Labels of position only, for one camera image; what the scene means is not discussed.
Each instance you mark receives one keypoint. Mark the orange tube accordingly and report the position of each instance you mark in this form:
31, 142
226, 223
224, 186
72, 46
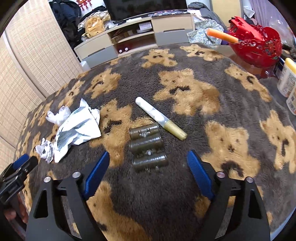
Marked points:
222, 34

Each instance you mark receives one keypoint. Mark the purple curtain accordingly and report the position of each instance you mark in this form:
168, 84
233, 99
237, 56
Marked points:
266, 11

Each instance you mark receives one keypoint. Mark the white tissue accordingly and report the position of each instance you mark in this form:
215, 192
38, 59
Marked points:
59, 114

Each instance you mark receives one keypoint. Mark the person's left hand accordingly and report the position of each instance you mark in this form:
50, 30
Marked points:
16, 212

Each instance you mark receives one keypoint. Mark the beige standing air conditioner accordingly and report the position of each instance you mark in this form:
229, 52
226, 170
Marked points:
225, 9

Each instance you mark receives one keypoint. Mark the beige grey television stand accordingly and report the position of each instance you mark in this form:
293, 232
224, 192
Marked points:
171, 23

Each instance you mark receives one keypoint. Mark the olive metal cylinder block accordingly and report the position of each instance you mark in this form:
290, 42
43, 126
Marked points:
148, 146

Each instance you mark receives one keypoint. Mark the dark patterned cloth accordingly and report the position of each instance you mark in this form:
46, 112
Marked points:
166, 12

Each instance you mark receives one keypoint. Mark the black television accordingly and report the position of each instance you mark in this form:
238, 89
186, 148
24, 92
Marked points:
143, 5

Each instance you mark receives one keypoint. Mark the yellow backpack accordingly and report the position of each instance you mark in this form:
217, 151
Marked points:
94, 25

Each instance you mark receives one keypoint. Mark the white round device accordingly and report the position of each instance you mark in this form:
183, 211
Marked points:
144, 29

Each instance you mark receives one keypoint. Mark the white paper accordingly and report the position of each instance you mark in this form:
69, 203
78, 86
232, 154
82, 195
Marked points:
45, 150

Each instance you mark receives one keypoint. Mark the silver white packet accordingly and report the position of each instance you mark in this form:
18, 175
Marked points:
76, 129

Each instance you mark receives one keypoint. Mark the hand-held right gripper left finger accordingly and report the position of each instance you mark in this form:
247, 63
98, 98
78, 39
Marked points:
97, 173

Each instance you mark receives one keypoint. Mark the dark hanging coat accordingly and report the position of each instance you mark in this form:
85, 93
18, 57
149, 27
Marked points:
64, 16

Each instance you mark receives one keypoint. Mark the dark clothes pile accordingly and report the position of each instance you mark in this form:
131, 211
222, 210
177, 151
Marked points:
208, 11

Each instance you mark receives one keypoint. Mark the red openwork basket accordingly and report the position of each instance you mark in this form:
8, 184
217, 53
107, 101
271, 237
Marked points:
256, 53

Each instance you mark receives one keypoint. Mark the grey floral cloth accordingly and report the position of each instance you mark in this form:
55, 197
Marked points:
201, 32

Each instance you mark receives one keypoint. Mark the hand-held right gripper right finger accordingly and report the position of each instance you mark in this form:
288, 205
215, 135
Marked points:
200, 173

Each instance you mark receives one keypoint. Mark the red hanging ornament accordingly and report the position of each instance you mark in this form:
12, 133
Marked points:
84, 3

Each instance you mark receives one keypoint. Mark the woven folding screen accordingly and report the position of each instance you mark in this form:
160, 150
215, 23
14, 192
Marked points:
27, 58

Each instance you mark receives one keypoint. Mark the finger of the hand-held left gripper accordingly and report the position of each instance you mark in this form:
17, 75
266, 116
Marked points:
25, 166
20, 161

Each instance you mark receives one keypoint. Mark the white gold tube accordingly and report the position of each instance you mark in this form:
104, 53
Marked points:
157, 115

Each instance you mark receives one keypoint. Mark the yellow capped white bottle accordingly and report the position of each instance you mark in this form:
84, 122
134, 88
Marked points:
286, 81

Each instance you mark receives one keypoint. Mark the teddy bear print blanket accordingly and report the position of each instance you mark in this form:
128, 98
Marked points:
150, 197

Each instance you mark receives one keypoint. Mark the small white bottle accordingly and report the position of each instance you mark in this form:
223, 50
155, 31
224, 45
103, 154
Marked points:
292, 99

